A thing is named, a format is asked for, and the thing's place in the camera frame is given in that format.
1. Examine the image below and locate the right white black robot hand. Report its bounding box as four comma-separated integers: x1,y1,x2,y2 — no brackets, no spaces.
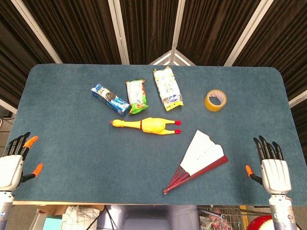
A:
245,135,293,195

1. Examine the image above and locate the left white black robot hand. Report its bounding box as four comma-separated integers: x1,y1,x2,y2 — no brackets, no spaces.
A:
0,131,44,192

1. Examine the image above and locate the white and red folding fan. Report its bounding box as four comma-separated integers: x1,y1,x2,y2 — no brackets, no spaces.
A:
162,130,229,195

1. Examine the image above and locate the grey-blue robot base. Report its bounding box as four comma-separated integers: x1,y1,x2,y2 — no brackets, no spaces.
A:
97,205,200,230

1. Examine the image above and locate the blue felt table mat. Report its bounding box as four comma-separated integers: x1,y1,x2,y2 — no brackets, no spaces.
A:
8,63,307,207

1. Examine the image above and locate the teal box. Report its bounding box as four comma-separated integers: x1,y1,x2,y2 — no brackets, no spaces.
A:
42,217,63,230

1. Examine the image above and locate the white checked cloth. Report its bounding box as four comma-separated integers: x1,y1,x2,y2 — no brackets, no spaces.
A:
61,205,101,230

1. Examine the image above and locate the yellow packing tape roll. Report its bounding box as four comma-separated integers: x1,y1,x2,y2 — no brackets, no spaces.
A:
204,89,227,112

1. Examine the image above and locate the blue cookie packet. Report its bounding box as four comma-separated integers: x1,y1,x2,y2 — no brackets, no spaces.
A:
90,83,131,117

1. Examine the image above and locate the yellow rubber chicken toy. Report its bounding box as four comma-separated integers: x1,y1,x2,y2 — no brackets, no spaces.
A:
109,117,182,136

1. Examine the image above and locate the white yellow snack packet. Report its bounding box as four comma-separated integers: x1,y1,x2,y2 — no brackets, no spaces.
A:
153,66,184,112

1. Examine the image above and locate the green white snack packet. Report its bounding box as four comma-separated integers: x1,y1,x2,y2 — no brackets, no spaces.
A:
125,78,150,115

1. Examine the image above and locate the metal wire basket cart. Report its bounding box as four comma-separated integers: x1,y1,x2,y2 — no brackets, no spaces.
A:
198,205,272,230

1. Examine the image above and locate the white frame pole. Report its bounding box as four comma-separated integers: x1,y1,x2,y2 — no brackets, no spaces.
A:
224,0,274,67
11,0,63,64
107,0,130,65
170,0,187,66

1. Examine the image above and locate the white triangular frame brace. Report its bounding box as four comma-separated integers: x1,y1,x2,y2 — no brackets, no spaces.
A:
148,49,198,67

